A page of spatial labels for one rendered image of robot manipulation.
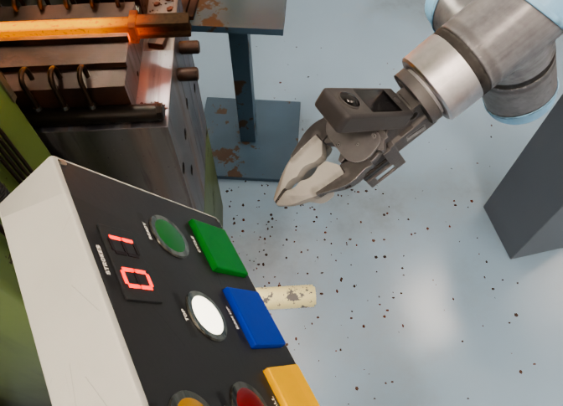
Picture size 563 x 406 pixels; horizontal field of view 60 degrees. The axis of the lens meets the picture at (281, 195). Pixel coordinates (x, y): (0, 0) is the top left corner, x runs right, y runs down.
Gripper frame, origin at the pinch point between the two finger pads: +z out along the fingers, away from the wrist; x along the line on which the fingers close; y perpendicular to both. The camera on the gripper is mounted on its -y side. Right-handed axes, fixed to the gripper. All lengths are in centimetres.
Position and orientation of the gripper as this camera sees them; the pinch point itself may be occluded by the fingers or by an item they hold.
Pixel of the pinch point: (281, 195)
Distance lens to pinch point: 58.0
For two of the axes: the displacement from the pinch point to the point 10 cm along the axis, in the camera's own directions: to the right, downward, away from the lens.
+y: 4.4, 2.5, 8.6
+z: -7.6, 6.1, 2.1
